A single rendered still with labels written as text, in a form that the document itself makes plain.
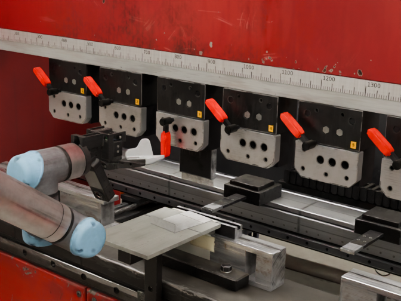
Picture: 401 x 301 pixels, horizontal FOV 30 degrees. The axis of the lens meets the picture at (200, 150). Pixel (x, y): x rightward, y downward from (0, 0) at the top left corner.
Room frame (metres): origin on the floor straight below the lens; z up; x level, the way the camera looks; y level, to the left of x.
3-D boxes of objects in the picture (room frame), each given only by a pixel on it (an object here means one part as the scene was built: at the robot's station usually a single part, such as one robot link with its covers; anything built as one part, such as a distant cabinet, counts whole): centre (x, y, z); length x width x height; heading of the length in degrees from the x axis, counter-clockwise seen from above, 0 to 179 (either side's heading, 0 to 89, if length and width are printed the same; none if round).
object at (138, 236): (1.66, 0.10, 1.00); 0.26 x 0.18 x 0.01; 142
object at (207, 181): (1.77, 0.01, 1.13); 0.10 x 0.02 x 0.10; 52
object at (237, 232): (1.75, -0.02, 0.99); 0.20 x 0.03 x 0.03; 52
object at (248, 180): (1.90, -0.10, 1.01); 0.26 x 0.12 x 0.05; 142
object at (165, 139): (1.75, 0.08, 1.20); 0.04 x 0.02 x 0.10; 142
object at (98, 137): (1.56, 0.23, 1.21); 0.12 x 0.08 x 0.09; 141
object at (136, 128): (1.91, 0.18, 1.26); 0.15 x 0.09 x 0.17; 52
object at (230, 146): (1.66, -0.13, 1.26); 0.15 x 0.09 x 0.17; 52
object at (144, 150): (1.60, 0.12, 1.21); 0.09 x 0.03 x 0.06; 105
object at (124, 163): (1.58, 0.17, 1.19); 0.09 x 0.05 x 0.02; 105
